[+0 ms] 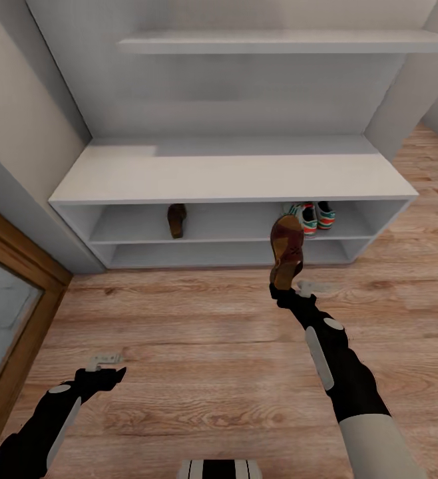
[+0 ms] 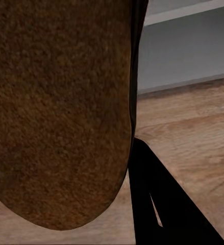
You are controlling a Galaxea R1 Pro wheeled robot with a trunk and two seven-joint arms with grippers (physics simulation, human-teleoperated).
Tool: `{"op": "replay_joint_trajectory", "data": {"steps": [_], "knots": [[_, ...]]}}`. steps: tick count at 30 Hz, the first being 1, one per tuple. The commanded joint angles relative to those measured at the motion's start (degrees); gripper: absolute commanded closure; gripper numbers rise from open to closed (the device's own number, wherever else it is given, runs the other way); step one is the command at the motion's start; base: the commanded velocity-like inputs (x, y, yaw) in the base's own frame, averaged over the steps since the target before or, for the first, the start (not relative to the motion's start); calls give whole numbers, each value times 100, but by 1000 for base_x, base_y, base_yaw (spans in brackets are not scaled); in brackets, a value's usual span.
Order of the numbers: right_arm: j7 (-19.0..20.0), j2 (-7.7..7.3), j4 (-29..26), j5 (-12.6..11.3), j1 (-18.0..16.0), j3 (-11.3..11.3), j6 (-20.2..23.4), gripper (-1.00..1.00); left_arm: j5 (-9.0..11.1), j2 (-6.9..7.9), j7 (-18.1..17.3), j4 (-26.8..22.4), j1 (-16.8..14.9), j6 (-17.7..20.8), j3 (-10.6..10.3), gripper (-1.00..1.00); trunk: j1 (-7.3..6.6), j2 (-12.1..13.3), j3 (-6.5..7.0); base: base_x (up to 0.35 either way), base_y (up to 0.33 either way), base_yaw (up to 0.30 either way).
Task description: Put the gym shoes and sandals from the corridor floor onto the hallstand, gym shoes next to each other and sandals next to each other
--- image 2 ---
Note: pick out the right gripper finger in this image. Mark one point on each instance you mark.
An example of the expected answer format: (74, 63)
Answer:
(183, 223)

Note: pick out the sandal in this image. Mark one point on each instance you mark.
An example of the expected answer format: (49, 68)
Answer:
(68, 106)

